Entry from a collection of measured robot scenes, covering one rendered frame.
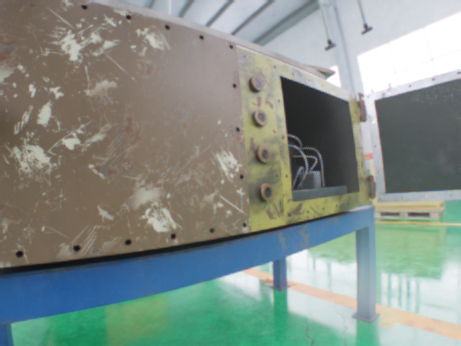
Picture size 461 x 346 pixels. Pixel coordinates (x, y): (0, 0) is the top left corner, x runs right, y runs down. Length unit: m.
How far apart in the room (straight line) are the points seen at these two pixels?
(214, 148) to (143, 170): 0.19
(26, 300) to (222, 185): 0.50
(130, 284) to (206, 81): 0.54
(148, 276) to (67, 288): 0.18
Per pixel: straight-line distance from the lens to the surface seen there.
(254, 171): 0.70
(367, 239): 1.44
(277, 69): 0.91
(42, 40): 0.60
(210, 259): 0.67
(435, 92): 1.35
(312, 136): 1.40
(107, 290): 0.60
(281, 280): 1.93
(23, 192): 0.51
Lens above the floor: 0.78
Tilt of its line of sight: 5 degrees up
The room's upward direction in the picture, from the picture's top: 4 degrees counter-clockwise
